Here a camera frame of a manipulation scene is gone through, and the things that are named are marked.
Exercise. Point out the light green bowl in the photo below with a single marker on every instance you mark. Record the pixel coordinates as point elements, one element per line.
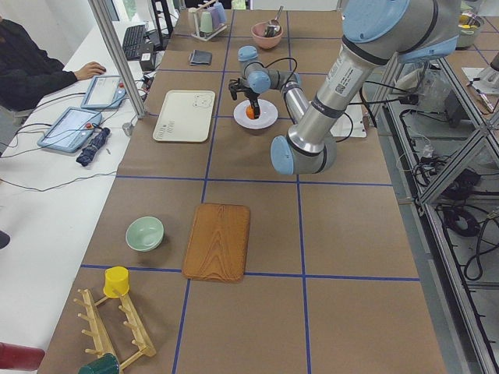
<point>145,234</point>

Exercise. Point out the lilac hanging cup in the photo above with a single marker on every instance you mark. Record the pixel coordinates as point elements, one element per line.
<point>218,14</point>

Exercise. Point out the metal pot with yellow item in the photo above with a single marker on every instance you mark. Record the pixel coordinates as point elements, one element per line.
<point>470,26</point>

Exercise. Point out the yellow cup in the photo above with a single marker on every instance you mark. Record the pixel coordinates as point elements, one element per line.
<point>116,282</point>

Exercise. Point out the cream bear print tray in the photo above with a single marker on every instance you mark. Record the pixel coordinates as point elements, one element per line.
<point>185,116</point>

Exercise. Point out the small black box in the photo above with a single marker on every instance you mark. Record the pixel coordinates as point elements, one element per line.
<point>147,61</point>

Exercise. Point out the small metal clamp foot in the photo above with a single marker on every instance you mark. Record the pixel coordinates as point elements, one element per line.
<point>127,128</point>

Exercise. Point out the person in black sweater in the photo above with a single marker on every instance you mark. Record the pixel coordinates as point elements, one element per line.
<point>27,72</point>

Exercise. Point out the far teach pendant tablet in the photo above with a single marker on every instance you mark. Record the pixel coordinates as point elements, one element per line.
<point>104,92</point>

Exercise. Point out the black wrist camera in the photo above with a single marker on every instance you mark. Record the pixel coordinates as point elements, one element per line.
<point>236,86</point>

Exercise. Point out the white round plate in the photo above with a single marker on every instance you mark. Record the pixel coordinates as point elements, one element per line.
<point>268,115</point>

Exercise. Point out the metal scoop in bowl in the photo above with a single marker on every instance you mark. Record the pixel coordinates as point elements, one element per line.
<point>273,26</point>

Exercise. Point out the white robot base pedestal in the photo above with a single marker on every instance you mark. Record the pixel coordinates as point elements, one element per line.
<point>350,124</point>

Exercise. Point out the aluminium frame post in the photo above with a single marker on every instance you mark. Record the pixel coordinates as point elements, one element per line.
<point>111,40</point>

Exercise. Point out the wooden mug rack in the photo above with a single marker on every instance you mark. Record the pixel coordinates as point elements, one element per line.
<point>114,328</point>

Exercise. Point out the navy folded umbrella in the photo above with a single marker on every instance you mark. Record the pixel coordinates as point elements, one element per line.
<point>89,152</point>

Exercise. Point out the red cup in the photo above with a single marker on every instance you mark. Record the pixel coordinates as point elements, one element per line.
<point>18,357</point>

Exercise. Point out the pink bowl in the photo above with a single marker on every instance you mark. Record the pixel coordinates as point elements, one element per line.
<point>263,39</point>

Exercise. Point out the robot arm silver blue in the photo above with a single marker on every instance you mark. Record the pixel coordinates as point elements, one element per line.
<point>373,31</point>

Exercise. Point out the dark green cup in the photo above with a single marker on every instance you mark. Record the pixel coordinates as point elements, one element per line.
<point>106,364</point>

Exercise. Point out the person's hand on mouse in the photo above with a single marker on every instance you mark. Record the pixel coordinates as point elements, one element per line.
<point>88,71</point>

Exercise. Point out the teach pendant tablet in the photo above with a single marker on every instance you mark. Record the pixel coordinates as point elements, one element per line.
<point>104,92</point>
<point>71,130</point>

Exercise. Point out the black keyboard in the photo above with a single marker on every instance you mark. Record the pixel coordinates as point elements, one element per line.
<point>132,41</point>

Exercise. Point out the white cup rack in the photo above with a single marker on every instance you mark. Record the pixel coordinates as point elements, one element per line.
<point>206,6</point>

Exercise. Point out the grey folded cloth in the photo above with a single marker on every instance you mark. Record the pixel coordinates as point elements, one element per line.
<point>198,57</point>

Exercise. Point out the aluminium side frame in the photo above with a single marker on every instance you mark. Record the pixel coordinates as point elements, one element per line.
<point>439,125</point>

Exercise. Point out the orange mandarin fruit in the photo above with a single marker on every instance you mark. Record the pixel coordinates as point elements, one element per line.
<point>250,113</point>

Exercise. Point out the light green hanging cup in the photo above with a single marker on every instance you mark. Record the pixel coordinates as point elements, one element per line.
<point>206,23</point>

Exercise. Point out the near teach pendant tablet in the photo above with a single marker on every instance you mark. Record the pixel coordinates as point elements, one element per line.
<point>71,130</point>

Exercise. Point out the brown wooden cutting board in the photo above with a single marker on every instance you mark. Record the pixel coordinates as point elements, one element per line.
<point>218,242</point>

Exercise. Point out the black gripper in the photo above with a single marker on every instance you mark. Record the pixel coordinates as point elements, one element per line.
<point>252,98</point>

